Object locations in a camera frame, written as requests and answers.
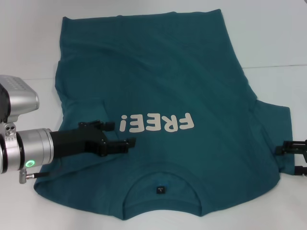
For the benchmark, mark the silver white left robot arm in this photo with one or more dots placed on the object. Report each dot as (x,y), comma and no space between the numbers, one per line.
(33,146)

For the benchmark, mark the teal T-shirt with FREE print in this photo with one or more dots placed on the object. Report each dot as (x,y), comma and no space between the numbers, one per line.
(168,72)

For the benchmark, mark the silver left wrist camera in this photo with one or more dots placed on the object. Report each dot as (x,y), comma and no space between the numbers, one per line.
(21,98)

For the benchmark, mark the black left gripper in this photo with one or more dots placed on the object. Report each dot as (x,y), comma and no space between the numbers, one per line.
(75,142)

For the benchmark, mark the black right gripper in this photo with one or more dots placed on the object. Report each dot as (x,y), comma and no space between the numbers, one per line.
(305,157)

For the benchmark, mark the silver left camera mount bracket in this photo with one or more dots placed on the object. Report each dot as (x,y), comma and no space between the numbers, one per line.
(10,129)

